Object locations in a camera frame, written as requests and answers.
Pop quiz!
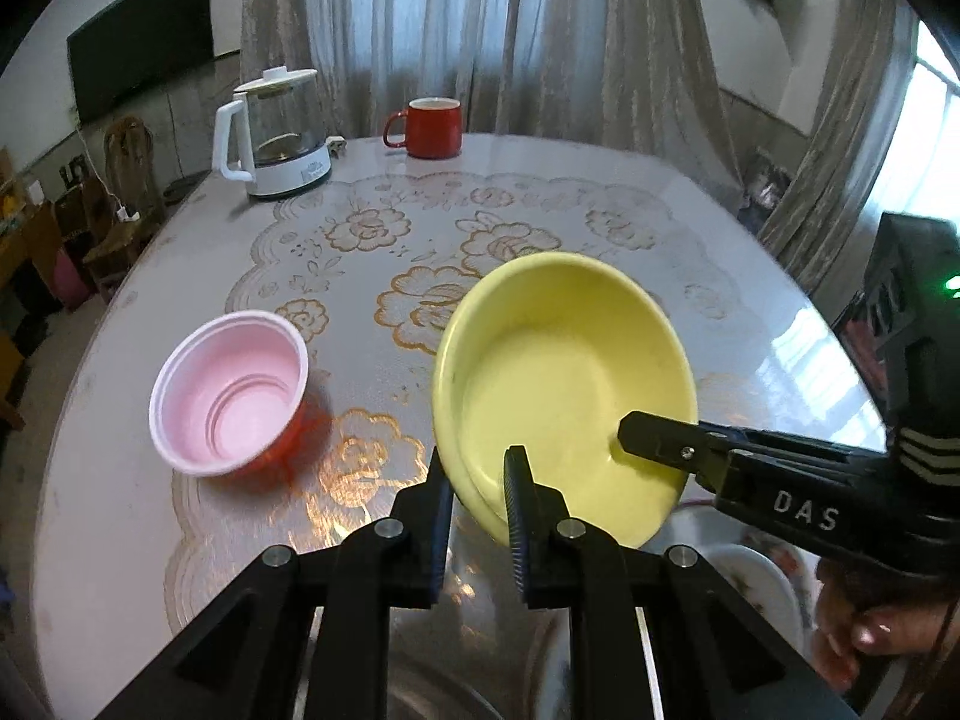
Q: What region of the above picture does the red plastic bowl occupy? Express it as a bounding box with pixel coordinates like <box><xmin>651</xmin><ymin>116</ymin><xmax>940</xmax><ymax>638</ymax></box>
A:
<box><xmin>148</xmin><ymin>310</ymin><xmax>309</xmax><ymax>478</ymax></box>

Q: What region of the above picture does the white electric kettle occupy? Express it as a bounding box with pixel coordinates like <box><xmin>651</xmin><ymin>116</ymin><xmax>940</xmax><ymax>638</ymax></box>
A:
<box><xmin>212</xmin><ymin>65</ymin><xmax>332</xmax><ymax>200</ymax></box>

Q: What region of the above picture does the red mug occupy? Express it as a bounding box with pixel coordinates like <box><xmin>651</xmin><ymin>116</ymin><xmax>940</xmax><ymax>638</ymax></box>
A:
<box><xmin>382</xmin><ymin>98</ymin><xmax>464</xmax><ymax>160</ymax></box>

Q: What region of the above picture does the lace floral table mat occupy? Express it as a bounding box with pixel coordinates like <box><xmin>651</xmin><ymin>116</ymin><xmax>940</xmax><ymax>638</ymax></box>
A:
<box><xmin>164</xmin><ymin>172</ymin><xmax>768</xmax><ymax>629</ymax></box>

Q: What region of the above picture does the black television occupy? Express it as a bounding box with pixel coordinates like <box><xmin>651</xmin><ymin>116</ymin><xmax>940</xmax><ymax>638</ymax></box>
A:
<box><xmin>67</xmin><ymin>0</ymin><xmax>215</xmax><ymax>125</ymax></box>

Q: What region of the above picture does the white rose plate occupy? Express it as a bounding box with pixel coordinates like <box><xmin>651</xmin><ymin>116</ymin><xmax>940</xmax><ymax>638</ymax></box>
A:
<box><xmin>644</xmin><ymin>500</ymin><xmax>818</xmax><ymax>656</ymax></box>

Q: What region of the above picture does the beige curtain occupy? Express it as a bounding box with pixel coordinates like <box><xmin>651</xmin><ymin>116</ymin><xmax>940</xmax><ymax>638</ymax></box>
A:
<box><xmin>241</xmin><ymin>0</ymin><xmax>742</xmax><ymax>203</ymax></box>

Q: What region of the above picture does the wooden chair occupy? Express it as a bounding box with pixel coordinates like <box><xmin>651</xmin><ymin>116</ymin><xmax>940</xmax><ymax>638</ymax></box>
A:
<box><xmin>85</xmin><ymin>115</ymin><xmax>167</xmax><ymax>302</ymax></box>

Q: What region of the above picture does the yellow bowl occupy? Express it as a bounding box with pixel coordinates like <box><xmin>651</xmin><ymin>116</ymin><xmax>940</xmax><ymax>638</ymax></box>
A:
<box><xmin>431</xmin><ymin>252</ymin><xmax>698</xmax><ymax>548</ymax></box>

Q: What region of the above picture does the right window curtain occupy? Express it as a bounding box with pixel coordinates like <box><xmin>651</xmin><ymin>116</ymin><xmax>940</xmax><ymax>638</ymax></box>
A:
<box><xmin>760</xmin><ymin>0</ymin><xmax>919</xmax><ymax>293</ymax></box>

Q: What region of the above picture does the stainless steel bowl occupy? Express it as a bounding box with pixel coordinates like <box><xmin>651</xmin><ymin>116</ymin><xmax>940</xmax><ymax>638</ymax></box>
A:
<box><xmin>387</xmin><ymin>533</ymin><xmax>573</xmax><ymax>718</ymax></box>

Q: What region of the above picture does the right hand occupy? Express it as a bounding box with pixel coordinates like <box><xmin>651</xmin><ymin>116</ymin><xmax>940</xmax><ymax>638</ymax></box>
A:
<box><xmin>811</xmin><ymin>559</ymin><xmax>958</xmax><ymax>692</ymax></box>

